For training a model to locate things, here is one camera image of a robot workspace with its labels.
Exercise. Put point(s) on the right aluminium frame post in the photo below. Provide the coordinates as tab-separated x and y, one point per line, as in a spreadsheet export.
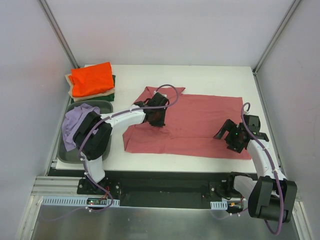
276	35

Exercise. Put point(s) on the right white cable duct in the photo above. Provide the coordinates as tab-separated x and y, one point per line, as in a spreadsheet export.
219	205

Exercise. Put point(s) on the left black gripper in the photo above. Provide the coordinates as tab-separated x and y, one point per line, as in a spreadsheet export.
155	118

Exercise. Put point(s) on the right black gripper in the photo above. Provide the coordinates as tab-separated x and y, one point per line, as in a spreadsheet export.
230	135

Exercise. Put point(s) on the orange folded t shirt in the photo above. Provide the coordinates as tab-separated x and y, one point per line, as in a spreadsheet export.
91	80

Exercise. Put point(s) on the white cable duct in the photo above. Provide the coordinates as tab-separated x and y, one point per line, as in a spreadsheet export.
219	205
79	201

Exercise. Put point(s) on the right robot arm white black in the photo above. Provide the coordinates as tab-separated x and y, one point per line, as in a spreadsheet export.
270	196

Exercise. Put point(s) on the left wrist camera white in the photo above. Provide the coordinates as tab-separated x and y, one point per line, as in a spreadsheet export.
155	92

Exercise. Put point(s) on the pink t shirt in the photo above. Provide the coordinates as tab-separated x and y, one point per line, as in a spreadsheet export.
190	126

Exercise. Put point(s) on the dark green folded t shirt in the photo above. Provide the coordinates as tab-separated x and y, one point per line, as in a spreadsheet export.
109	93

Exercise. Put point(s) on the aluminium frame post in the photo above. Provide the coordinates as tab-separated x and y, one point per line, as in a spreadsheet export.
58	32
276	35

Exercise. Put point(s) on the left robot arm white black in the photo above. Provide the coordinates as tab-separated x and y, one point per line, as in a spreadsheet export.
95	131

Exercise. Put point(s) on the lilac crumpled t shirt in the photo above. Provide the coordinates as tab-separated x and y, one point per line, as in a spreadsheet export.
72	121

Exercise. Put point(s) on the left white cable duct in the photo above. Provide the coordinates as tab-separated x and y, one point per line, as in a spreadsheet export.
79	201

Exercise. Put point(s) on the left aluminium frame post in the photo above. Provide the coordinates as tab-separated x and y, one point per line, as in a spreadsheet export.
58	32

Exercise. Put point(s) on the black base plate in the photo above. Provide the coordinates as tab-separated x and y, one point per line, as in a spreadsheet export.
150	189

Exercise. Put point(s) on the aluminium rail front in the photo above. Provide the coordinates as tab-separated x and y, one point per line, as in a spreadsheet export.
55	186

